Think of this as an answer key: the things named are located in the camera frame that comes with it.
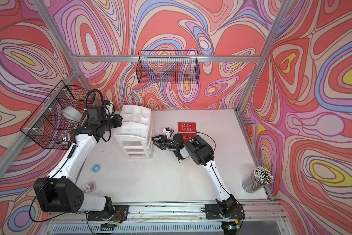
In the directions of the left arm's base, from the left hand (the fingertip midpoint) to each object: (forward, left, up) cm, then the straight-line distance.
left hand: (123, 117), depth 82 cm
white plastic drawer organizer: (-12, -9, -1) cm, 15 cm away
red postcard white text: (+12, -38, -24) cm, 46 cm away
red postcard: (+5, -38, -26) cm, 46 cm away
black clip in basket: (-10, +24, 0) cm, 26 cm away
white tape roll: (-4, +24, +7) cm, 25 cm away
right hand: (-4, -14, -21) cm, 25 cm away
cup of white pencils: (-32, -69, -12) cm, 77 cm away
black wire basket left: (-10, +33, +5) cm, 34 cm away
